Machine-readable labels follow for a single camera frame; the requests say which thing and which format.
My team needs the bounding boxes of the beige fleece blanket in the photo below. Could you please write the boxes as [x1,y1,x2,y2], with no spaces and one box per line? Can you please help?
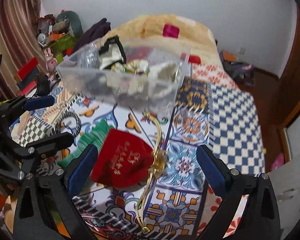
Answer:
[104,14,222,67]

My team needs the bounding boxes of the striped brown curtain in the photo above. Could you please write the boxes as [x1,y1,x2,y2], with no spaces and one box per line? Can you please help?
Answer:
[0,0,46,99]

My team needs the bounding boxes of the green cardboard box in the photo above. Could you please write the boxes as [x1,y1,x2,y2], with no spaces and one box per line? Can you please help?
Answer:
[43,34,77,63]

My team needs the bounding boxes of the pink rabbit figurine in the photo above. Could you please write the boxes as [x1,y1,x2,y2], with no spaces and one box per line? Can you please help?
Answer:
[44,48,58,74]

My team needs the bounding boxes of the red box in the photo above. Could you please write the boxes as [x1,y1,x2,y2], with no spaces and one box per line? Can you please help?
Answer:
[14,57,40,95]

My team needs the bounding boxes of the black white braided hair ring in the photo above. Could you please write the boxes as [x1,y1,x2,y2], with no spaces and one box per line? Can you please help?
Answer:
[53,110,83,138]

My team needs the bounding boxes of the red velvet drawstring pouch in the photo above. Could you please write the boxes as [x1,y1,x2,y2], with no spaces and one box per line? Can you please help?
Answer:
[90,128,153,189]

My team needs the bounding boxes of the clear plastic storage box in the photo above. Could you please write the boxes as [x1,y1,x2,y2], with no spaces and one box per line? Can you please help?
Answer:
[56,37,190,118]

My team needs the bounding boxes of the green dinosaur plush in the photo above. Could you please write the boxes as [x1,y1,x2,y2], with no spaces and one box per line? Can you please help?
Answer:
[52,10,83,40]

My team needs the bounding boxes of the yellow white patterned scrunchie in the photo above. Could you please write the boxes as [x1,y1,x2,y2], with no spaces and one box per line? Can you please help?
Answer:
[110,60,149,76]

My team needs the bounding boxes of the clothes pile on floor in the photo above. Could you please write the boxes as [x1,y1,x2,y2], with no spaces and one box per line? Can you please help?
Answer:
[219,50,255,87]

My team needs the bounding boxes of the colourful patchwork tablecloth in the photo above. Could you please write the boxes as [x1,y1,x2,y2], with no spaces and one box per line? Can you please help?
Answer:
[13,77,264,239]

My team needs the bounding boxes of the green knitted cloth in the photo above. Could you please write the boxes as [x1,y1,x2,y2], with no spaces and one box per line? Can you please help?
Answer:
[57,120,114,169]

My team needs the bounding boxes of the dark purple garment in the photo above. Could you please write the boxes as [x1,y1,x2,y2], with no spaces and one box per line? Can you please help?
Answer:
[71,18,111,54]

